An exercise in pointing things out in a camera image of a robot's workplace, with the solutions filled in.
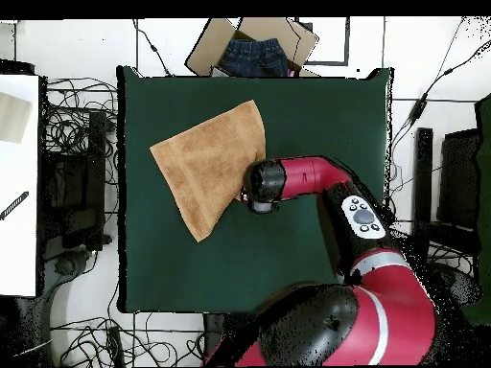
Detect tan terry towel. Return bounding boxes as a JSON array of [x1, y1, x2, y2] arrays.
[[149, 99, 267, 243]]

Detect black flat panel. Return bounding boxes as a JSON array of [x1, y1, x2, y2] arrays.
[[436, 127, 482, 231]]

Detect dark green table cloth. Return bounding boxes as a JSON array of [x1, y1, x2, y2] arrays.
[[115, 65, 394, 315]]

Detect blue denim jeans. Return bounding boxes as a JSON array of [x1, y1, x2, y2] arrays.
[[220, 37, 291, 78]]

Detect brown cardboard box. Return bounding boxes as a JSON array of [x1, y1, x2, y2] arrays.
[[184, 16, 319, 78]]

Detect black equipment rack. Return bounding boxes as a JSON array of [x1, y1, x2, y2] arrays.
[[37, 110, 112, 252]]

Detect black upright bar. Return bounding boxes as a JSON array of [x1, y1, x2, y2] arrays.
[[410, 127, 434, 264]]

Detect white table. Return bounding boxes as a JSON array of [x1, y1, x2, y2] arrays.
[[0, 74, 41, 298]]

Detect black striped strip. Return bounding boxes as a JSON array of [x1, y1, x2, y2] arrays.
[[0, 190, 31, 221]]

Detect beige block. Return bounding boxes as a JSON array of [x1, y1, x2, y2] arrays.
[[0, 91, 33, 145]]

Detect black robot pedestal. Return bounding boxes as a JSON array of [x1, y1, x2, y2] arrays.
[[202, 311, 231, 361]]

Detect thin black cable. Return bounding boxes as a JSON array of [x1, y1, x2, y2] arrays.
[[131, 18, 174, 78]]

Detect grey stand base with cables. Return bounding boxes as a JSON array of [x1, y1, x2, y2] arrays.
[[45, 248, 99, 285]]

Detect black cable with power brick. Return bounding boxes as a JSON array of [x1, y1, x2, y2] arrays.
[[386, 16, 491, 154]]

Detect black equipment base with cables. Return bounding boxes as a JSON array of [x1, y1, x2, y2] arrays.
[[429, 262, 483, 308]]

